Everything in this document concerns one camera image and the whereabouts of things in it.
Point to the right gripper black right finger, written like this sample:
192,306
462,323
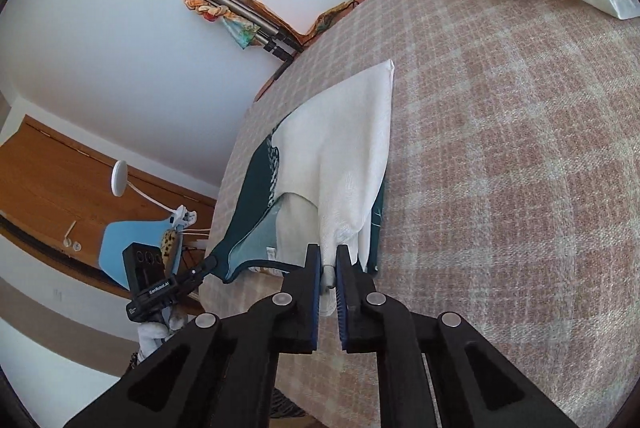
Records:
434,372

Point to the silver folded tripod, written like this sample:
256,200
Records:
248,28

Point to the light blue chair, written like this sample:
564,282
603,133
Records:
118,236

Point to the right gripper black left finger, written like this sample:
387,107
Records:
217,372

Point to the plaid beige bed blanket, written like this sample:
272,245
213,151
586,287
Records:
512,188

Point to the colourful patterned scarf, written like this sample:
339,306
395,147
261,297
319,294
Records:
320,25

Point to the left gloved hand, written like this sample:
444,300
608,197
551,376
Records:
151,335

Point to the teal and white garment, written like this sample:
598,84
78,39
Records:
316,178

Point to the white desk lamp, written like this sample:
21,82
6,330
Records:
180,217

